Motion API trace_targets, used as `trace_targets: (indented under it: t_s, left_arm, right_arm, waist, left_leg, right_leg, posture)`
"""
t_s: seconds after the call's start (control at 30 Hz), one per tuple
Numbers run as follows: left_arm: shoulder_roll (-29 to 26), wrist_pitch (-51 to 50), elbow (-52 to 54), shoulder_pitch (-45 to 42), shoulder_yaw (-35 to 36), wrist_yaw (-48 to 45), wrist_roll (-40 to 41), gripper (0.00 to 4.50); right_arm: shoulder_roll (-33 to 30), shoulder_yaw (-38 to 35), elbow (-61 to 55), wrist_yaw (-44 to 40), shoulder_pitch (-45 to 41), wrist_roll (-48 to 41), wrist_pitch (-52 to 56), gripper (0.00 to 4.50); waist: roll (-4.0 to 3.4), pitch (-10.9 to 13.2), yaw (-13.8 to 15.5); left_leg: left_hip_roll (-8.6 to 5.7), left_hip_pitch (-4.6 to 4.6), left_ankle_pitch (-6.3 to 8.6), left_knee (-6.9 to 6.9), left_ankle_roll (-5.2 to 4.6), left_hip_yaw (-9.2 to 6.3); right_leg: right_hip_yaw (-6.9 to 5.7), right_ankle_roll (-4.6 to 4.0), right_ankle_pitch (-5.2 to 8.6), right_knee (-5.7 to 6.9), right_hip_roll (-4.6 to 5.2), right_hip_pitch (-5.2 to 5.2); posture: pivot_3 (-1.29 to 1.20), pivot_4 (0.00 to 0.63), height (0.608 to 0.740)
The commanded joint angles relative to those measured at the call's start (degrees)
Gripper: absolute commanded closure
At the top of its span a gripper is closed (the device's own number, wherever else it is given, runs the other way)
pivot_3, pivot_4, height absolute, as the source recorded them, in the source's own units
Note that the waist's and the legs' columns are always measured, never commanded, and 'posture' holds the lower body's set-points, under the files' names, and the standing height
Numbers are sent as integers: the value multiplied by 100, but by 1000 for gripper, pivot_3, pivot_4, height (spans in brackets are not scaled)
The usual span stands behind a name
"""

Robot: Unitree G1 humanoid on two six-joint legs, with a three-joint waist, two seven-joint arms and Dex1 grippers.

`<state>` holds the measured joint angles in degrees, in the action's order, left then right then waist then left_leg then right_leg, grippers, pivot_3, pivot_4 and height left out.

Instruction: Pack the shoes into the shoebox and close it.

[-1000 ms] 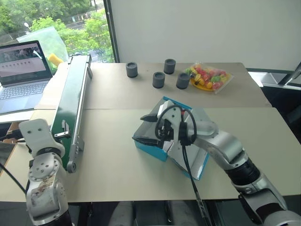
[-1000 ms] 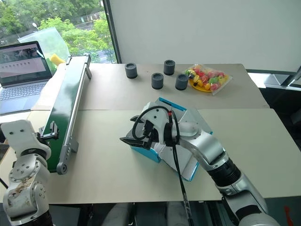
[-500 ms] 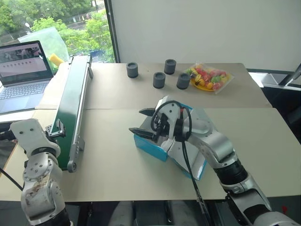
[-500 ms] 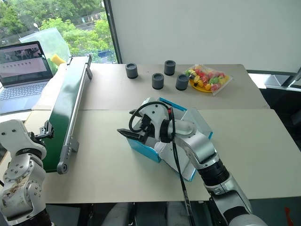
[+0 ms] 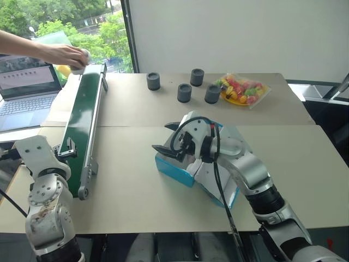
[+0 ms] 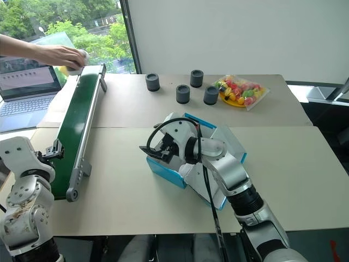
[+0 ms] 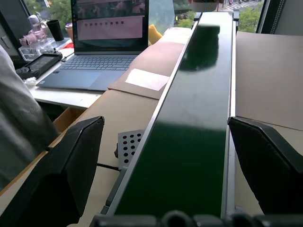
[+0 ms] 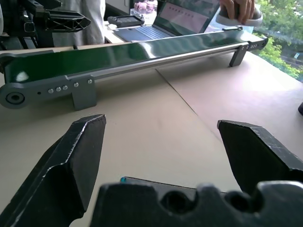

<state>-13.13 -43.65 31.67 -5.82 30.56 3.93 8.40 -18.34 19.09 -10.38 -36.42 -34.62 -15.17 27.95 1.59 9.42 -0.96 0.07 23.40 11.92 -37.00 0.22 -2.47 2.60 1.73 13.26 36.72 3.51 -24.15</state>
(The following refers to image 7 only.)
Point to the green conveyor belt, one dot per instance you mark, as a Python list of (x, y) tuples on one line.
[(189, 118)]

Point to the flat brown cardboard sheet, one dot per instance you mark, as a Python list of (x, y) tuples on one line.
[(151, 63)]

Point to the person in grey clothing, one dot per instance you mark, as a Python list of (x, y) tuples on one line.
[(20, 123)]

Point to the white desk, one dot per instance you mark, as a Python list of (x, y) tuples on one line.
[(64, 94)]

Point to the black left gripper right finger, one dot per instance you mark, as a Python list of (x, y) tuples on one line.
[(267, 165)]

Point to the yellow soft object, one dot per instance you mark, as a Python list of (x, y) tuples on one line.
[(154, 34)]

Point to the black cylindrical cup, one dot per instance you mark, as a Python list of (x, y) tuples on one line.
[(55, 30)]

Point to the black handheld controller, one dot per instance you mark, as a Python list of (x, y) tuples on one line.
[(39, 65)]

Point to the large brown cardboard board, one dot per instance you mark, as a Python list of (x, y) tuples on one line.
[(270, 80)]

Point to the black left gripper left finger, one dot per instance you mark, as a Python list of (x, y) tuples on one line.
[(59, 170)]

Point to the clear acrylic box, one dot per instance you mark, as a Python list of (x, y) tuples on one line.
[(40, 48)]

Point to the grey open laptop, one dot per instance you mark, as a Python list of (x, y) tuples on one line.
[(99, 49)]

